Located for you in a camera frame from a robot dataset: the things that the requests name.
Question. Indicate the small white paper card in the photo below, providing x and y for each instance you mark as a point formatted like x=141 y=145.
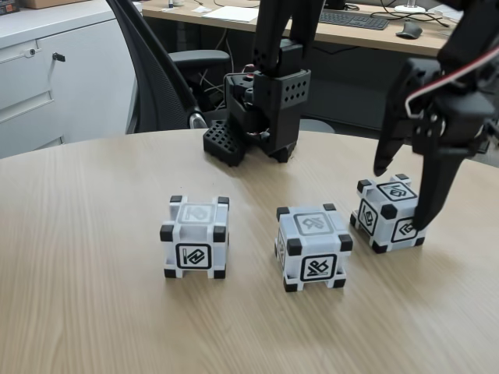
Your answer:
x=198 y=9

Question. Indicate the white paper sheet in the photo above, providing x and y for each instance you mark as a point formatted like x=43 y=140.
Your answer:
x=234 y=13

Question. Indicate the dark printed box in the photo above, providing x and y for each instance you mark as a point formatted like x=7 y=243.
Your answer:
x=8 y=7

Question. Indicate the grey round seat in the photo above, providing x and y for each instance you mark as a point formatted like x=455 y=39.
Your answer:
x=317 y=126

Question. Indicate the white cabinet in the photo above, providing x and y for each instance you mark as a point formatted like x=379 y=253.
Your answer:
x=85 y=97

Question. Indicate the black mesh office chair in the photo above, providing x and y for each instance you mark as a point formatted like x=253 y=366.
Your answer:
x=156 y=78

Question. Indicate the silver laptop stand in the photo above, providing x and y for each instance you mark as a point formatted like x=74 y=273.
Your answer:
x=448 y=11

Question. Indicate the brown cardboard box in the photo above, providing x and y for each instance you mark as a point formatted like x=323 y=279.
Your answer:
x=50 y=3

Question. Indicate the dark computer mouse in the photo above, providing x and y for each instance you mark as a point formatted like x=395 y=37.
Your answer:
x=409 y=30

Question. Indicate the black desk device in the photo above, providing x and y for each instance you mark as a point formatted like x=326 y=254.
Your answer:
x=335 y=4

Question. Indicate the white round lamp base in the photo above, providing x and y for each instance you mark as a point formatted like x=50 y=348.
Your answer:
x=409 y=8

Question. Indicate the black cabinet key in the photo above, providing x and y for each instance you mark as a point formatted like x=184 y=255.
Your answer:
x=59 y=57

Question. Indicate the white cube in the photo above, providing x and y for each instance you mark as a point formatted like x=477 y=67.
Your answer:
x=195 y=233
x=397 y=191
x=312 y=233

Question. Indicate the black keyboard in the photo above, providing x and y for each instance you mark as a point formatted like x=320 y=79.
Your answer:
x=351 y=20

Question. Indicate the wooden office desk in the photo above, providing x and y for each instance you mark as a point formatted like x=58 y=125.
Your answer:
x=429 y=43

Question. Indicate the white cube, zigzag bar symbol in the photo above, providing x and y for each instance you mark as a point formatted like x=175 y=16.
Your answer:
x=195 y=233

